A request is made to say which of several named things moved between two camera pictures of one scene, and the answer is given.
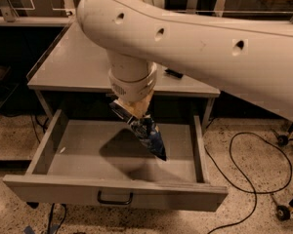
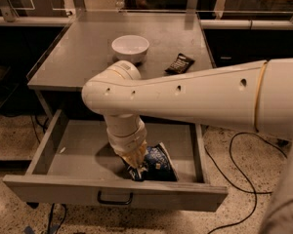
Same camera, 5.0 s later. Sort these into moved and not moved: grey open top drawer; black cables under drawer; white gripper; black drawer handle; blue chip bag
Moved: white gripper; blue chip bag
Not moved: grey open top drawer; black cables under drawer; black drawer handle
